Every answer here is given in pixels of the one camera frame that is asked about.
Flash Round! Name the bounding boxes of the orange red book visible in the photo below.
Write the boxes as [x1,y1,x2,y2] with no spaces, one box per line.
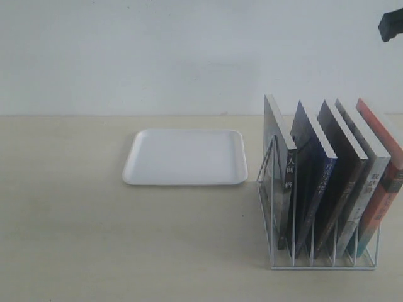
[348,98,402,257]

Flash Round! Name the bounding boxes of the white wire book rack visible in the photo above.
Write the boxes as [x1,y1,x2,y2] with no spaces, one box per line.
[256,135,381,271]

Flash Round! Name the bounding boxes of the grey white book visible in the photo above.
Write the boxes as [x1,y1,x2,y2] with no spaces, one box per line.
[335,100,390,258]

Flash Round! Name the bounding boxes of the black grey book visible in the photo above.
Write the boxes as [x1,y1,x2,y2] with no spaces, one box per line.
[264,95,297,250]

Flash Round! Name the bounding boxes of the white rectangular tray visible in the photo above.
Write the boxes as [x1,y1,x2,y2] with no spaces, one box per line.
[122,128,248,186]

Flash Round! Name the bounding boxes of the blue book with orange moon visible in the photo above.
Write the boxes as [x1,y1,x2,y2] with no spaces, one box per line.
[291,101,338,257]

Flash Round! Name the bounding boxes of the dark brown book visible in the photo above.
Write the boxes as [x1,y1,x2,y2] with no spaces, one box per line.
[313,101,368,259]

